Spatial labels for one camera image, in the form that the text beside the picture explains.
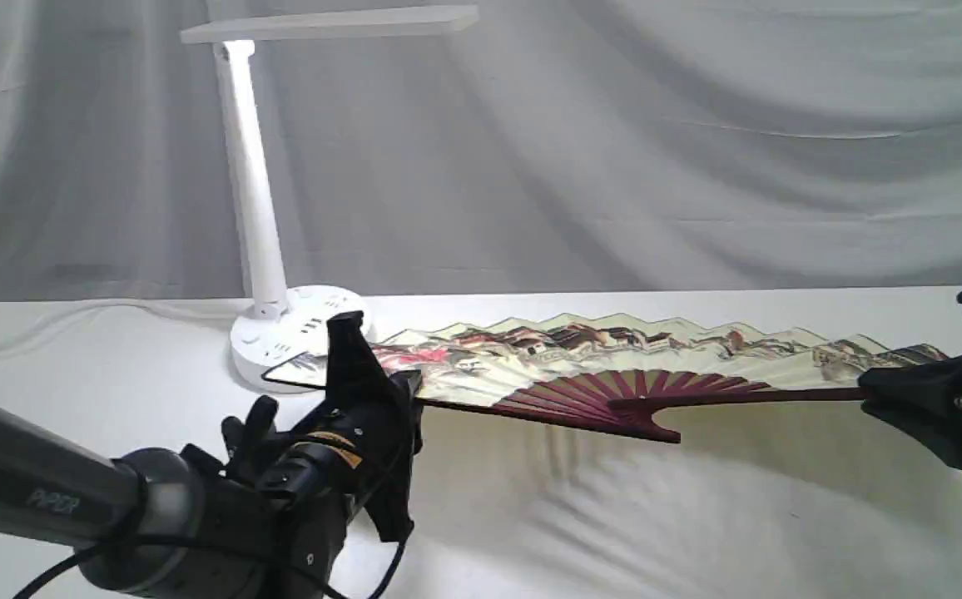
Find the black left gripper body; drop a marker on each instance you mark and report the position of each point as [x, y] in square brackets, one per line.
[361, 441]

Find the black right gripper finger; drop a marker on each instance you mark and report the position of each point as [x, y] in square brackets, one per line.
[921, 400]

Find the painted folding paper fan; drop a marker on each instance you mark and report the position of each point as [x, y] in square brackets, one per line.
[614, 374]

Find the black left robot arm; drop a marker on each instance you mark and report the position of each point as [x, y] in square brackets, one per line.
[267, 523]

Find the white desk lamp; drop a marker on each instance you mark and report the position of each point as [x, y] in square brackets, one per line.
[283, 321]

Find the grey backdrop cloth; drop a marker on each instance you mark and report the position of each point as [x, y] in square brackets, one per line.
[553, 146]

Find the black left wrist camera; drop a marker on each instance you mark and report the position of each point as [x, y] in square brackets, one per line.
[250, 441]

